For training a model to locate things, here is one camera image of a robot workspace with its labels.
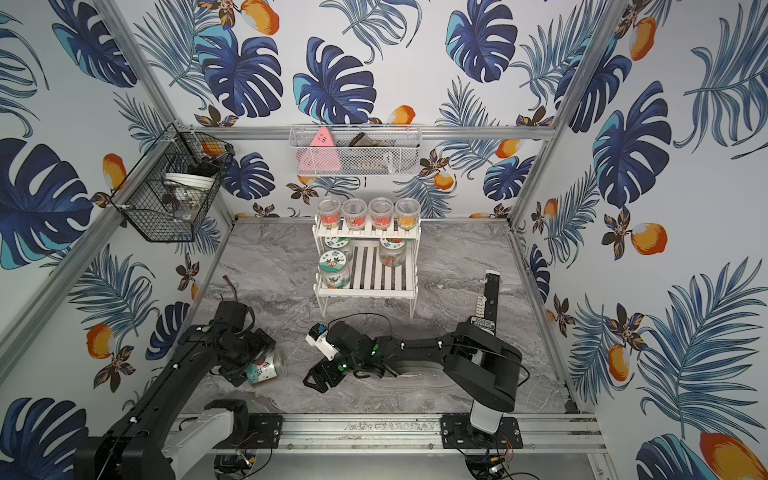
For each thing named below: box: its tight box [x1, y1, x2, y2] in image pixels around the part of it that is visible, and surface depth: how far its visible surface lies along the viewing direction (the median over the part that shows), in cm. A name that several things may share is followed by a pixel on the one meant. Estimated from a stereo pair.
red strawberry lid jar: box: [246, 347, 289, 385], surface depth 80 cm
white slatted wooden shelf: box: [312, 215, 422, 319], surface depth 89 cm
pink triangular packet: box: [296, 126, 342, 173], surface depth 92 cm
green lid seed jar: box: [324, 236, 354, 259], surface depth 88 cm
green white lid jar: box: [319, 250, 350, 289], surface depth 84 cm
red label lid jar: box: [378, 237, 407, 268], surface depth 89 cm
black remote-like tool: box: [471, 270, 500, 336], surface depth 99 cm
